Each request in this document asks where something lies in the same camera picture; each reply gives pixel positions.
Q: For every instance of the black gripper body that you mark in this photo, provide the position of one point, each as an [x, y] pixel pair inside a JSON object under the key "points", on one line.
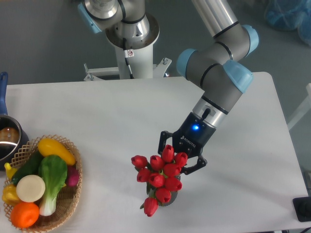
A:
{"points": [[192, 136]]}

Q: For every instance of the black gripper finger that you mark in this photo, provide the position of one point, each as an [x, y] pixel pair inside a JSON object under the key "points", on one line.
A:
{"points": [[201, 162], [164, 136]]}

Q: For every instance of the red tulip bouquet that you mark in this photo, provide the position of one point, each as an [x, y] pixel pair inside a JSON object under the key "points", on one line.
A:
{"points": [[154, 171]]}

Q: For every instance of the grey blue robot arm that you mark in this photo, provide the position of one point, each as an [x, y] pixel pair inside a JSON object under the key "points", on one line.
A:
{"points": [[216, 70]]}

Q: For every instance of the dark grey ribbed vase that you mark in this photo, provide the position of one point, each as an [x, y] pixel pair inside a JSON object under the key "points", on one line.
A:
{"points": [[167, 193]]}

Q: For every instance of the purple radish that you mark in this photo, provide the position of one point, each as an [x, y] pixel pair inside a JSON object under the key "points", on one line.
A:
{"points": [[72, 176]]}

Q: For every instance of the black device at edge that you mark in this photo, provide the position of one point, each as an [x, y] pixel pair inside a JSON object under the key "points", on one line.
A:
{"points": [[302, 208]]}

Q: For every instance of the woven wicker basket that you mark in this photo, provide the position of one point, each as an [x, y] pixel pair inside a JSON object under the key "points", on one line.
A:
{"points": [[67, 199]]}

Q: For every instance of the green bok choy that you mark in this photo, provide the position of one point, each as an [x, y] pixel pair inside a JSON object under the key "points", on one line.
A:
{"points": [[53, 171]]}

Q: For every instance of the yellow squash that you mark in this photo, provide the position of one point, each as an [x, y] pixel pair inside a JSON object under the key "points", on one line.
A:
{"points": [[48, 146]]}

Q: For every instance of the dark green cucumber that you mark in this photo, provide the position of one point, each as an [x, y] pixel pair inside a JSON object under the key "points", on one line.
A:
{"points": [[30, 167]]}

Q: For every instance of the blue plastic bag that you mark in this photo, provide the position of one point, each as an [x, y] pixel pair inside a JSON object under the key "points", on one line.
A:
{"points": [[290, 15]]}

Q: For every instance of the orange fruit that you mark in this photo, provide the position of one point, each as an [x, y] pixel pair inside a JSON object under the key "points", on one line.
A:
{"points": [[24, 214]]}

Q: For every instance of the yellow bell pepper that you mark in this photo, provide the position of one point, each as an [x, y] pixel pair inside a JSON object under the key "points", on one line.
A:
{"points": [[9, 195]]}

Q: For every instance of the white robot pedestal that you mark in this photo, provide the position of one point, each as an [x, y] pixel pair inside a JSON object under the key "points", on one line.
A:
{"points": [[132, 64]]}

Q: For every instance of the white furniture frame right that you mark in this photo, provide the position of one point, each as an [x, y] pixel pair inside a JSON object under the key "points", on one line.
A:
{"points": [[301, 110]]}

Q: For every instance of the blue handled saucepan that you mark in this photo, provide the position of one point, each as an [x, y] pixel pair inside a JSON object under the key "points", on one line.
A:
{"points": [[12, 136]]}

